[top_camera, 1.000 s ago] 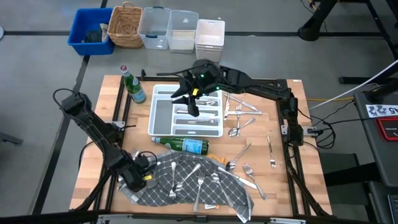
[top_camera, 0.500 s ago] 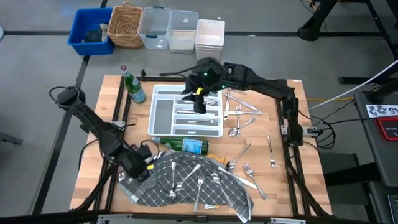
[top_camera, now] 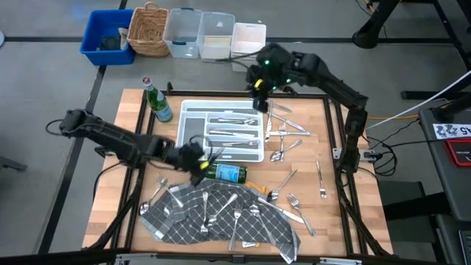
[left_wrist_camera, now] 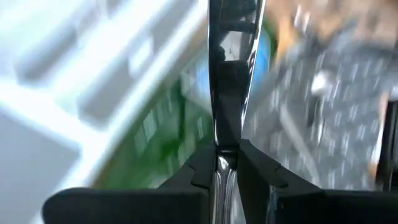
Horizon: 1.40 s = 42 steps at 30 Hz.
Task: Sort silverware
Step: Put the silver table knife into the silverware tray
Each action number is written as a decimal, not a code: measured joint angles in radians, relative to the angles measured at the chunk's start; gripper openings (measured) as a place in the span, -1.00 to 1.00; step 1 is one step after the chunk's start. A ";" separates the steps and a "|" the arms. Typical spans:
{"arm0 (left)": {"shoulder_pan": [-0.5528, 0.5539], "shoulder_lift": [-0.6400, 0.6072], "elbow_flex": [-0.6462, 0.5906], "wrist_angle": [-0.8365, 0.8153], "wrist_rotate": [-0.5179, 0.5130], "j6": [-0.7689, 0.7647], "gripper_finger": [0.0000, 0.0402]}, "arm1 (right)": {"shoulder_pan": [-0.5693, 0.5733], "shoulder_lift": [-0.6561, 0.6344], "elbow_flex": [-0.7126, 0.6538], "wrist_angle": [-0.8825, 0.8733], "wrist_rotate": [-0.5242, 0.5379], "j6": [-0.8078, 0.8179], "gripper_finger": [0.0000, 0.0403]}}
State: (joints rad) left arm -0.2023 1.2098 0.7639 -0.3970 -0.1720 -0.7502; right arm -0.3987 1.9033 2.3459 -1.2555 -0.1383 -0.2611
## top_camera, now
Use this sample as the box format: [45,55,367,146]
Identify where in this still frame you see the clear bin with blue handle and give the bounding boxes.
[162,7,203,60]

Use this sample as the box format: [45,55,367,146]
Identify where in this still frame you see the blue plastic bin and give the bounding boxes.
[79,9,136,66]

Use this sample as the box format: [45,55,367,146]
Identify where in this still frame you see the white paper with digits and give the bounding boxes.
[432,123,471,140]

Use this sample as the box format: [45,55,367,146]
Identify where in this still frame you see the clear plastic bin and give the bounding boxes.
[196,10,236,64]

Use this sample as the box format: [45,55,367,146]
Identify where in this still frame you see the silver aluminium bar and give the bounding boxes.
[114,252,157,265]
[319,257,364,265]

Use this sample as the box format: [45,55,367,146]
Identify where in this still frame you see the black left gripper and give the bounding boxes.
[172,141,218,187]

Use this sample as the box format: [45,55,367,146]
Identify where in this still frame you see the white plastic cutlery tray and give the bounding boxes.
[175,99,266,163]

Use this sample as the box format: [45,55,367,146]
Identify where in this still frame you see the dark grey desk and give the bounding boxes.
[418,105,471,222]

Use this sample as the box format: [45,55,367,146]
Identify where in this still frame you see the black stand base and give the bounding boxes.
[351,0,402,50]

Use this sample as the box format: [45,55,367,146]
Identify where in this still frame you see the white plastic bin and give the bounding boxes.
[230,21,267,73]

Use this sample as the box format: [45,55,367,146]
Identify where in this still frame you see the black floor rail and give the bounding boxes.
[400,89,471,101]

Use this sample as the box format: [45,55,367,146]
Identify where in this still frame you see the black cloth bundle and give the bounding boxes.
[99,35,122,52]

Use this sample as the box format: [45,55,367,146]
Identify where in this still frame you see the green glass water bottle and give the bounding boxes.
[141,76,174,124]
[204,163,248,185]

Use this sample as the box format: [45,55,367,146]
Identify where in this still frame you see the black keyboard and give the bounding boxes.
[458,230,471,265]

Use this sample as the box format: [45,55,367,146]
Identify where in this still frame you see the red device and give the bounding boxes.
[443,138,471,167]

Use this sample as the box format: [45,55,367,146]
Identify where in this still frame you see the silver spoon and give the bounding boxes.
[224,119,259,127]
[138,180,166,217]
[216,116,258,124]
[205,193,239,228]
[269,138,303,163]
[266,168,299,203]
[249,203,277,247]

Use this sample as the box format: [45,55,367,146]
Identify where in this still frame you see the wicker basket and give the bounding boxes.
[127,1,171,58]

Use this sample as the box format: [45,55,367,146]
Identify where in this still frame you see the orange cloth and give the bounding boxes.
[244,180,269,196]

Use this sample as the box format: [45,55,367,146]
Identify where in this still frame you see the yellow cable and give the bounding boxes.
[366,114,419,121]

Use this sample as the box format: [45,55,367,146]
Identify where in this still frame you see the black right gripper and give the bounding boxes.
[246,65,275,114]

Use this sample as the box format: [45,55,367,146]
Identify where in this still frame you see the white cable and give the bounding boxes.
[365,69,471,130]

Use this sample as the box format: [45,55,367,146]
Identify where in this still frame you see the silver mounting bracket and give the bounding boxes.
[332,147,378,162]

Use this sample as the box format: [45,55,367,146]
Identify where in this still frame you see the black power cables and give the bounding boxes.
[362,117,422,177]

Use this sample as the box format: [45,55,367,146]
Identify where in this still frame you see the grey metal foot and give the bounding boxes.
[0,155,29,173]

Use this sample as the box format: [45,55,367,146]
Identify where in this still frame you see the grey checked kitchen cloth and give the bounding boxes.
[139,178,302,265]

